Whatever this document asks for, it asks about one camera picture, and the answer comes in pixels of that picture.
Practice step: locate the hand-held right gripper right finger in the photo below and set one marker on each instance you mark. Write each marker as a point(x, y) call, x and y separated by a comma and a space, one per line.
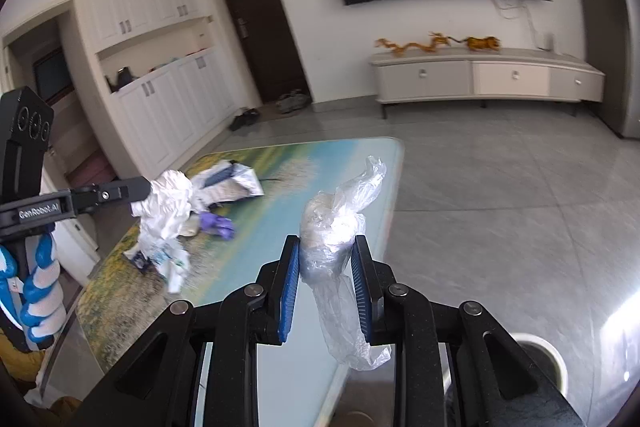
point(360, 292)

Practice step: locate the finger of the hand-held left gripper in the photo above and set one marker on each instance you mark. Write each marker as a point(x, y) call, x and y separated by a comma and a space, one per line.
point(112, 193)

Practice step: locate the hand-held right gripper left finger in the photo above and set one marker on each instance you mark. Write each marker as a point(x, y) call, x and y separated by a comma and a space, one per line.
point(289, 292)

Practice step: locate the white plastic bag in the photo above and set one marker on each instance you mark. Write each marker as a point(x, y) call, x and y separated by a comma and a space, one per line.
point(165, 207)

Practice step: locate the clear plastic bag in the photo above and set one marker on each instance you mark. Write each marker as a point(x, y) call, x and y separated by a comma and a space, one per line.
point(330, 227)

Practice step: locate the white rimmed trash bin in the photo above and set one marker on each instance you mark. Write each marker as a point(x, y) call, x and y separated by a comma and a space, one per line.
point(547, 354)

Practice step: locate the person's left forearm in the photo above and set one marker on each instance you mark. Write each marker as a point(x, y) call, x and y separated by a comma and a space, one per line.
point(15, 372)

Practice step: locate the person's left hand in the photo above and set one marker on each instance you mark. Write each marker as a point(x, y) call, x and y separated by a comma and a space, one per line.
point(45, 302)

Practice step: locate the pink bench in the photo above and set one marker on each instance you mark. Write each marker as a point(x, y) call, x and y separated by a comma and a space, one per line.
point(92, 169)

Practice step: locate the dark blue packet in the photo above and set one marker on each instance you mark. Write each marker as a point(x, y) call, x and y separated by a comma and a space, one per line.
point(139, 262)

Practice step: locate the purple glove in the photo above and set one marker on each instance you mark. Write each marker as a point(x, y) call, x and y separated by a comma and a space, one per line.
point(217, 224)

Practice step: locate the black bag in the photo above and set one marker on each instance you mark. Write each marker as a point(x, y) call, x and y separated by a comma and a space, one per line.
point(122, 79)

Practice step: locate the silver white packet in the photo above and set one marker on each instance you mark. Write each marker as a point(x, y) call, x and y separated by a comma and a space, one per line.
point(230, 189)

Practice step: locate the black shoes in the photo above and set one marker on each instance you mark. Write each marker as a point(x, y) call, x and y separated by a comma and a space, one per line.
point(244, 118)

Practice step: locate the grey slippers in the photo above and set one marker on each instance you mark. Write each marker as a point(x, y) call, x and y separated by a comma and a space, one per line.
point(291, 103)

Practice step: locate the dark brown door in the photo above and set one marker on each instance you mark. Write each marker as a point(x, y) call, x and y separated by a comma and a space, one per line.
point(260, 22)

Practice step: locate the white television cabinet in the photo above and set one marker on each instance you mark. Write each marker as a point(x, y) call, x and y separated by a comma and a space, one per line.
point(450, 79)

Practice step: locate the orange dragon ornament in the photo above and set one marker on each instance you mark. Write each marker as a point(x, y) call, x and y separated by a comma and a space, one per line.
point(410, 46)

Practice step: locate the orange tiger ornament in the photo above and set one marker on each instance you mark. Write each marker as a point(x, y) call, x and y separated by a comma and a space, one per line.
point(484, 43)

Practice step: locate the white wall cabinet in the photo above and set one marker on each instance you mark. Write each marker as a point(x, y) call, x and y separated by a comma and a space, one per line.
point(165, 102)

